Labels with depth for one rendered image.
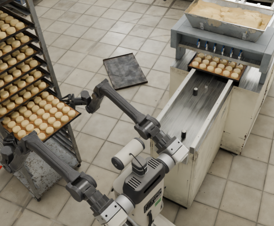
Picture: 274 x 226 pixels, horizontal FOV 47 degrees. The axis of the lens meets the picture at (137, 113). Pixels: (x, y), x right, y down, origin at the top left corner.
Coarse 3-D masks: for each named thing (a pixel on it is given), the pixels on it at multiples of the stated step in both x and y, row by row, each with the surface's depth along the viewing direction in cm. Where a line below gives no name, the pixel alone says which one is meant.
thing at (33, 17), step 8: (32, 8) 175; (32, 16) 178; (40, 32) 186; (40, 40) 189; (48, 56) 199; (48, 64) 202; (56, 80) 214; (56, 88) 217; (72, 136) 256; (72, 144) 263; (80, 160) 280
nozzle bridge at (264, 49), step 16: (176, 32) 231; (192, 32) 226; (208, 32) 225; (272, 32) 221; (176, 48) 254; (192, 48) 237; (208, 48) 234; (240, 48) 212; (256, 48) 209; (272, 48) 208; (256, 64) 218
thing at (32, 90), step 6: (36, 84) 215; (42, 84) 214; (48, 84) 216; (24, 90) 210; (30, 90) 213; (36, 90) 210; (18, 96) 209; (24, 96) 206; (30, 96) 208; (6, 102) 203; (12, 102) 203; (18, 102) 203; (0, 108) 200; (6, 108) 202; (12, 108) 201; (0, 114) 198
